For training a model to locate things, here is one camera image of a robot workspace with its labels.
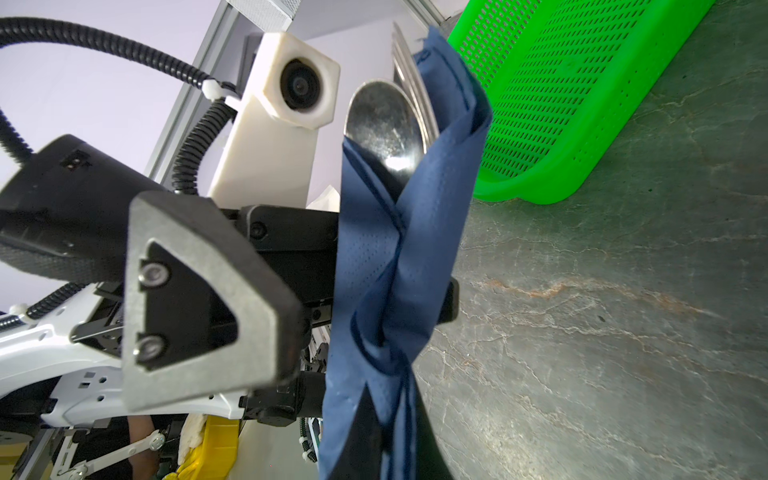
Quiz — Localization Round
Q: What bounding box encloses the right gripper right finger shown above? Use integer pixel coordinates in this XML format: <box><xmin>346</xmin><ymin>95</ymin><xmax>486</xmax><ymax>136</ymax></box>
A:
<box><xmin>415</xmin><ymin>389</ymin><xmax>453</xmax><ymax>480</ymax></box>

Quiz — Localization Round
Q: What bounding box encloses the silver fork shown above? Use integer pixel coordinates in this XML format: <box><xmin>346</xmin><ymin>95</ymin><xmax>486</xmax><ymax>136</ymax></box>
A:
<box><xmin>392</xmin><ymin>22</ymin><xmax>440</xmax><ymax>152</ymax></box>

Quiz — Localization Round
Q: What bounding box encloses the green plastic basket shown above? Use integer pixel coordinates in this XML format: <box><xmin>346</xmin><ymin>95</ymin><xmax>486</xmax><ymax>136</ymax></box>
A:
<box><xmin>449</xmin><ymin>0</ymin><xmax>711</xmax><ymax>205</ymax></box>

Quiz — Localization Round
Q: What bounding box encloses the black corrugated cable conduit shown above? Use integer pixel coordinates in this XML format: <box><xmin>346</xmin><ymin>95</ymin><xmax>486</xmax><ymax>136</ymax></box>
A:
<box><xmin>0</xmin><ymin>16</ymin><xmax>241</xmax><ymax>196</ymax></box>

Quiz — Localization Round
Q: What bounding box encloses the dark blue paper napkin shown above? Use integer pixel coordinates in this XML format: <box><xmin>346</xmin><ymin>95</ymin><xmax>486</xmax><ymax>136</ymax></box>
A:
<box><xmin>318</xmin><ymin>29</ymin><xmax>492</xmax><ymax>479</ymax></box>

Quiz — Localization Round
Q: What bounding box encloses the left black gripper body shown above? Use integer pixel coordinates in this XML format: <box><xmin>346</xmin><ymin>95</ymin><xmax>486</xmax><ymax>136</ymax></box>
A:
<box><xmin>0</xmin><ymin>133</ymin><xmax>460</xmax><ymax>427</ymax></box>

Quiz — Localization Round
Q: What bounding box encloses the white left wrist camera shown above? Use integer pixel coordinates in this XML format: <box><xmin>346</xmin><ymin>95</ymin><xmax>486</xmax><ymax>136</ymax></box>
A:
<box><xmin>206</xmin><ymin>32</ymin><xmax>341</xmax><ymax>209</ymax></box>

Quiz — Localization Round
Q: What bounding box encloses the silver spoon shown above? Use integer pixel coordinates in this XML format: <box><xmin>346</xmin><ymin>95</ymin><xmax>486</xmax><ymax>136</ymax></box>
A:
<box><xmin>344</xmin><ymin>79</ymin><xmax>427</xmax><ymax>185</ymax></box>

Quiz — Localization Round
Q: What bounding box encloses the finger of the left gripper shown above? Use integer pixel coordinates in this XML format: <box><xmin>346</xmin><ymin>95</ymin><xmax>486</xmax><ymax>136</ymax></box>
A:
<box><xmin>122</xmin><ymin>192</ymin><xmax>306</xmax><ymax>411</ymax></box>

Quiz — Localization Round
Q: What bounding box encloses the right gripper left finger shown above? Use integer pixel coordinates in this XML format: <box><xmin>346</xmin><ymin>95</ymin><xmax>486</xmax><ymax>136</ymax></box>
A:
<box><xmin>329</xmin><ymin>388</ymin><xmax>384</xmax><ymax>480</ymax></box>

